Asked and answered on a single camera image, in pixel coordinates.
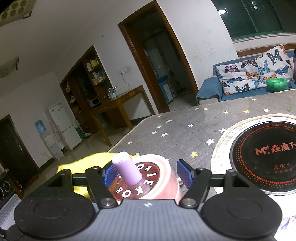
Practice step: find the wooden side table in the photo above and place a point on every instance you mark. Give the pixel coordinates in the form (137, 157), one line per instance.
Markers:
(118, 102)

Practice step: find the grey star pattern table mat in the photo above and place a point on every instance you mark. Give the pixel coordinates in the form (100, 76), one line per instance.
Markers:
(234, 209)

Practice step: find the butterfly pattern blanket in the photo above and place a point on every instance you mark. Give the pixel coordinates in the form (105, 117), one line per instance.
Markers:
(253, 73)

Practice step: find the small microwave oven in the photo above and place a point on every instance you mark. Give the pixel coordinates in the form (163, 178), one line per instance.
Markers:
(94, 102)

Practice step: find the round black induction cooker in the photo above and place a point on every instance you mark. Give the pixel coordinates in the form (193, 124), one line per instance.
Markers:
(261, 149)

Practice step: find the water dispenser with blue bottle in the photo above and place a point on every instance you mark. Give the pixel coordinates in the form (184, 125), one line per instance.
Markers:
(49, 141)

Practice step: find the glass jar on table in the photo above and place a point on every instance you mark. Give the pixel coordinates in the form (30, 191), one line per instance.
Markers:
(112, 93)

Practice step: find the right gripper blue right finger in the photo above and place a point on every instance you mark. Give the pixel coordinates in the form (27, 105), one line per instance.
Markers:
(197, 182)

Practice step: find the pink cup with purple straw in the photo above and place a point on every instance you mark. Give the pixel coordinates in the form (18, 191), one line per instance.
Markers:
(147, 177)

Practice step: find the dark window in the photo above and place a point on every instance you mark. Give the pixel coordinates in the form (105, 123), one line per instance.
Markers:
(245, 19)

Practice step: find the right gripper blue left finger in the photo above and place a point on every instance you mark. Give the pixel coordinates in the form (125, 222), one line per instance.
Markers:
(99, 180)

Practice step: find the green round bowl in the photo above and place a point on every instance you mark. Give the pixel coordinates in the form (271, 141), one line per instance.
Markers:
(276, 84)

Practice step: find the yellow cleaning cloth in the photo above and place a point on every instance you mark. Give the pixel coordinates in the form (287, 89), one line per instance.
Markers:
(98, 159)

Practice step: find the dark wooden shelf cabinet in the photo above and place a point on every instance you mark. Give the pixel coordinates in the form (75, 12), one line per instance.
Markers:
(86, 80)

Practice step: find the white refrigerator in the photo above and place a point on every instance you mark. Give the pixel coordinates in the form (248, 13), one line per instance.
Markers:
(66, 131)

